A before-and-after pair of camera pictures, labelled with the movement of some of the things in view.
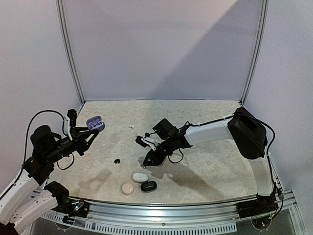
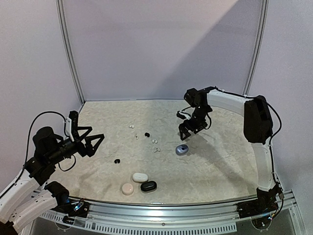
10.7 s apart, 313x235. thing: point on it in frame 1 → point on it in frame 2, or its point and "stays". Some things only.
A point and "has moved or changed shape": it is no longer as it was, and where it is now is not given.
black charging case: x=148 y=186 stays
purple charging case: x=95 y=123 has moved or changed shape
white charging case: x=140 y=177 stays
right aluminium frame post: x=259 y=44 stays
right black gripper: x=161 y=150 → x=191 y=125
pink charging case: x=127 y=188 stays
